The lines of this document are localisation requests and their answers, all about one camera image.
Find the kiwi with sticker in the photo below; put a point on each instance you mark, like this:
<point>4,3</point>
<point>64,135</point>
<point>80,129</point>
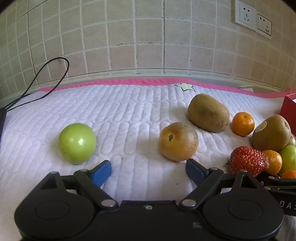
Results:
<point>271,135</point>

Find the large white wall socket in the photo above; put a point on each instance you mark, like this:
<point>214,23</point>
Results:
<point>245,15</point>

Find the small green apple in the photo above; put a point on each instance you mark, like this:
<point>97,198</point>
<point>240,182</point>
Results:
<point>289,158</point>

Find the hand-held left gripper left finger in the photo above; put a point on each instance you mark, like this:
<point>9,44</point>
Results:
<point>102,172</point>

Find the large green apple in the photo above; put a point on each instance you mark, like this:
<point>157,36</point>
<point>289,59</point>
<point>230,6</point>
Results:
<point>77,143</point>

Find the white quilted blanket pink edge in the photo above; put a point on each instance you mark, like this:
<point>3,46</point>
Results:
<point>129,111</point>

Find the red box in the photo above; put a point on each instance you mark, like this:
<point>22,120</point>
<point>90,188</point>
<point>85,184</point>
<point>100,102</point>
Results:
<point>288,113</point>

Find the small white wall socket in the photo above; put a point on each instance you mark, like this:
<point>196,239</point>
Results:
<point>264,26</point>

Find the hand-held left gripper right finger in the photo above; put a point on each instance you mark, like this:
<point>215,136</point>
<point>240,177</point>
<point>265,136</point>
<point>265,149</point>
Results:
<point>194,172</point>

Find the mandarin orange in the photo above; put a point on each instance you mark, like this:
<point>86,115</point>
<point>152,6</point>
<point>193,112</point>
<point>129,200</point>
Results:
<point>243,124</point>
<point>275,162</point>
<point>289,174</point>

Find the brown kiwi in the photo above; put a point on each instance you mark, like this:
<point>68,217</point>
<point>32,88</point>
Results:
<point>208,113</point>
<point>292,140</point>

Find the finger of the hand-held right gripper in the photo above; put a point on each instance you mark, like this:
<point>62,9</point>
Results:
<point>272,179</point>

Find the red strawberry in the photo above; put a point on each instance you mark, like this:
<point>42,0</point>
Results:
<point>248,161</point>

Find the round golden pear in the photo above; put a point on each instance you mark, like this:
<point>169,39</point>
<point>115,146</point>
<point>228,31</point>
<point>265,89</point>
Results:
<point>178,141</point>

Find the white paper scrap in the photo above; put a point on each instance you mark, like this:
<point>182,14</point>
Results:
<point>246,88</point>

